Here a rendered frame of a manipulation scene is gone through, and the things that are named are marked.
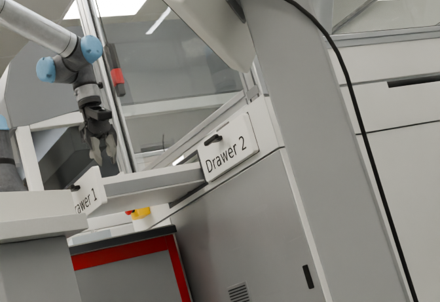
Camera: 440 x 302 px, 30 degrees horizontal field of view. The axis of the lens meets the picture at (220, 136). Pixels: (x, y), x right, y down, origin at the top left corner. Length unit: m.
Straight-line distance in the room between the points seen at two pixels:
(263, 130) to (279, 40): 0.65
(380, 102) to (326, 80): 0.86
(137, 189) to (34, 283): 0.55
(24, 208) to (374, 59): 1.06
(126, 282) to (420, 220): 0.89
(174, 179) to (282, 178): 0.43
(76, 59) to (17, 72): 1.01
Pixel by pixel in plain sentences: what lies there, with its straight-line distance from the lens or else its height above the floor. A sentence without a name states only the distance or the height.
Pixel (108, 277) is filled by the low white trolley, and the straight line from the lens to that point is 2.51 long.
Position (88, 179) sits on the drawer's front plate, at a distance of 2.34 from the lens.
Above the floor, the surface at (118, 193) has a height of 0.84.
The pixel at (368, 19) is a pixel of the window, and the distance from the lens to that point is 2.44.
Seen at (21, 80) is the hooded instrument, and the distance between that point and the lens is 3.38.
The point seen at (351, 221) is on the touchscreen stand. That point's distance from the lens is 1.43.
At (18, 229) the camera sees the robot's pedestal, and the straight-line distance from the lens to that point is 1.88.
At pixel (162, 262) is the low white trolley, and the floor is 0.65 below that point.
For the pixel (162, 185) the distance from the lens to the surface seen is 2.37.
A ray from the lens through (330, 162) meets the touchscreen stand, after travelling 1.44.
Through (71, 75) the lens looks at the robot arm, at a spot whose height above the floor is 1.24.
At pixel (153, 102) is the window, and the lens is 2.70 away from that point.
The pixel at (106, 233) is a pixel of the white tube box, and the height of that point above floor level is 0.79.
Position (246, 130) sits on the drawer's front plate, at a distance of 2.16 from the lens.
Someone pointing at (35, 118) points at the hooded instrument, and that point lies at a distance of 3.33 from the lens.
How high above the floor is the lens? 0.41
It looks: 13 degrees up
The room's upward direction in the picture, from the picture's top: 16 degrees counter-clockwise
